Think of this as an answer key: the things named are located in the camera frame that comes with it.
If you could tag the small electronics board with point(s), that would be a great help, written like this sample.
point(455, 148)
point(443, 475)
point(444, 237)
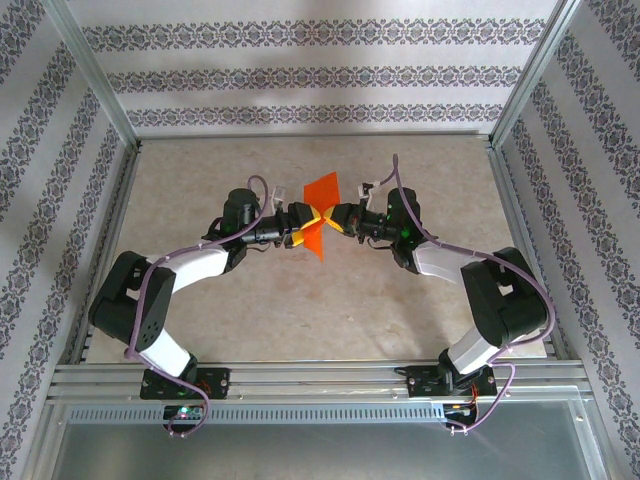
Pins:
point(184, 414)
point(457, 411)

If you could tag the orange paper sheet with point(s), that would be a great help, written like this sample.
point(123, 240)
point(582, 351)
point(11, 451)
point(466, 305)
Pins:
point(322, 192)

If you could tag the wide aluminium base rail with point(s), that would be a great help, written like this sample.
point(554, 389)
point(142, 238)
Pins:
point(320, 375)

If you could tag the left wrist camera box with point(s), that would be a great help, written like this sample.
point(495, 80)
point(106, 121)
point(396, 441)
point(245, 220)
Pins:
point(278, 195)

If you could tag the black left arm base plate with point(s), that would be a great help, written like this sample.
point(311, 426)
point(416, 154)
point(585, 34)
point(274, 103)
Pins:
point(215, 382)

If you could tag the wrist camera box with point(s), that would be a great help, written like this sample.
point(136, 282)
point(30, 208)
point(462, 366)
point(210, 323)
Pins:
point(278, 195)
point(367, 190)

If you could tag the aluminium side rail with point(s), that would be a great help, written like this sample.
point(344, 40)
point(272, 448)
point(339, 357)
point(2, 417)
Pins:
point(107, 250)
point(520, 240)

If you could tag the grey metal sheet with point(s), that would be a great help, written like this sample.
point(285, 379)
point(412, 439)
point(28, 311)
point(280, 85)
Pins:
point(320, 450)

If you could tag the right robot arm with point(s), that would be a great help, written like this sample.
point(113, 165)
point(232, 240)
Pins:
point(440, 262)

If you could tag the thin aluminium table rail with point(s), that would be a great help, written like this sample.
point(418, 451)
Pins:
point(320, 135)

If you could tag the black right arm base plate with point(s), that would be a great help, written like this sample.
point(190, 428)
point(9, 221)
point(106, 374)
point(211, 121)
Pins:
point(425, 382)

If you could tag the aluminium frame post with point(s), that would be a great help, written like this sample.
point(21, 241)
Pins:
point(535, 70)
point(90, 70)

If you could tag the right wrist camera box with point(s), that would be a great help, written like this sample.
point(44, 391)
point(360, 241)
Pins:
point(367, 190)

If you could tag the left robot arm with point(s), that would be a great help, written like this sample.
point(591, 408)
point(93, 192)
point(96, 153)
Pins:
point(195, 270)

